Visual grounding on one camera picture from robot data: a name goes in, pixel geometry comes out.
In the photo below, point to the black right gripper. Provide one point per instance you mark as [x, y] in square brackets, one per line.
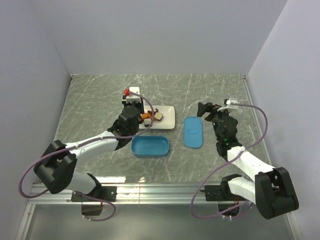
[203, 108]

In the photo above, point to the orange shrimp food piece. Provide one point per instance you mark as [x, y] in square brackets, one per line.
[146, 115]

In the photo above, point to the blue lunch box container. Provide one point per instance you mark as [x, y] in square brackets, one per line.
[150, 146]

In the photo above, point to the tan topped sushi piece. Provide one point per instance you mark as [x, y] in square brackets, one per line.
[158, 116]

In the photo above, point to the white topped sushi piece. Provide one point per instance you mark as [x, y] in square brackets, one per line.
[147, 122]

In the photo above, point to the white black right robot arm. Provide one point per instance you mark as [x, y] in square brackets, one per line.
[269, 188]

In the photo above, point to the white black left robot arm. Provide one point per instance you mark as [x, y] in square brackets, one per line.
[58, 173]

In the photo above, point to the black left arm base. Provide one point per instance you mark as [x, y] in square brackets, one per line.
[95, 197]

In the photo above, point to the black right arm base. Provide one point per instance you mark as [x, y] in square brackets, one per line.
[217, 195]

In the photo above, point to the blue lunch box lid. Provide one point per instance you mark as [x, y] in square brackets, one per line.
[193, 132]

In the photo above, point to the white rectangular plate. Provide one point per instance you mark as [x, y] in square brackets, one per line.
[168, 120]

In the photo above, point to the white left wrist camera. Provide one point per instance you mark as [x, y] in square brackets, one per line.
[131, 97]

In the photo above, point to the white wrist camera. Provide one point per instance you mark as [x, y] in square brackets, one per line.
[131, 97]
[230, 104]

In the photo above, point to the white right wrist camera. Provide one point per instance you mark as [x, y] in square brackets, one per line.
[230, 104]

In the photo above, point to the aluminium front rail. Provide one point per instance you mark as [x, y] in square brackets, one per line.
[171, 193]

